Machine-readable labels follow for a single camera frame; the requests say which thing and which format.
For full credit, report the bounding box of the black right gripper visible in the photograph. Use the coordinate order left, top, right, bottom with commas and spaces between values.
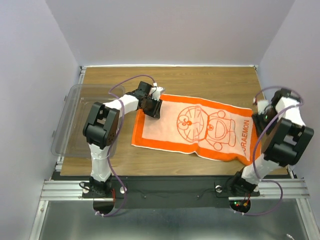
251, 106, 280, 137

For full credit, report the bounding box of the orange white cartoon towel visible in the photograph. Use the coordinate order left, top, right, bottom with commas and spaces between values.
131, 94, 261, 166

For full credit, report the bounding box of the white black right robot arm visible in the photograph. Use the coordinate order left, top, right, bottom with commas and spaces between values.
230, 87, 314, 196

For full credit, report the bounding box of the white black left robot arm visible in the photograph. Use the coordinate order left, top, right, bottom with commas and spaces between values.
80, 81, 165, 197

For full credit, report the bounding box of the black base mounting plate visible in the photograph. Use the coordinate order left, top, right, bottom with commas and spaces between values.
79, 176, 260, 210

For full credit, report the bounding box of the clear plastic bin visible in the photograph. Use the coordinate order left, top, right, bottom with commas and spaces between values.
51, 84, 125, 159

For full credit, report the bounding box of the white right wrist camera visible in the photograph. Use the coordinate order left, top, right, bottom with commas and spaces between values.
253, 98, 270, 115

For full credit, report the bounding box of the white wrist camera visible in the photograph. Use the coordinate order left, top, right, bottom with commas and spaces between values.
149, 85, 165, 101
253, 98, 270, 115

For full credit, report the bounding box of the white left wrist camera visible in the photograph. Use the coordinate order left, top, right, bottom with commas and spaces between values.
149, 85, 165, 101

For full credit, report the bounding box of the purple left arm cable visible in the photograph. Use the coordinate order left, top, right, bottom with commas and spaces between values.
94, 74, 158, 218

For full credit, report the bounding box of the aluminium frame rail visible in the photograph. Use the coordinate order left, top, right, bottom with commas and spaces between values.
40, 178, 311, 201

